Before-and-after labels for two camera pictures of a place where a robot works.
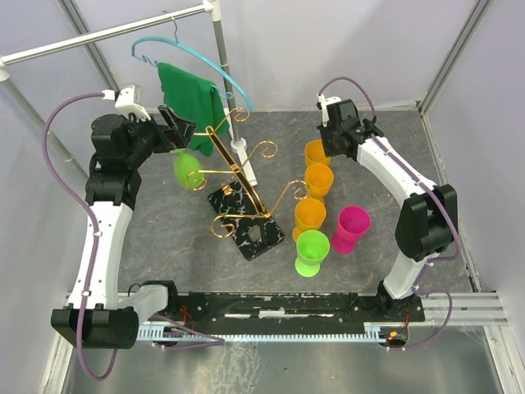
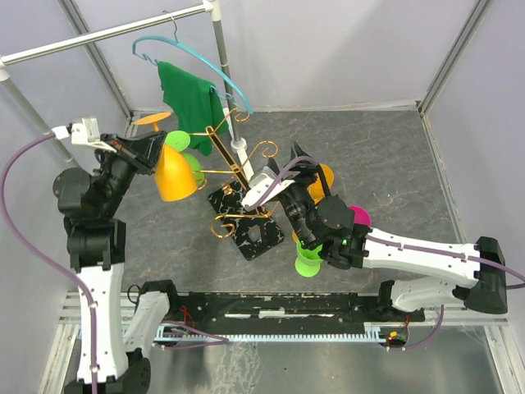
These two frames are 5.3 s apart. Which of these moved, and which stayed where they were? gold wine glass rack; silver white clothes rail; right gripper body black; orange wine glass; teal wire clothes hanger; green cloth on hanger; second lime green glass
Moved: right gripper body black; orange wine glass
Stayed: silver white clothes rail; green cloth on hanger; second lime green glass; gold wine glass rack; teal wire clothes hanger
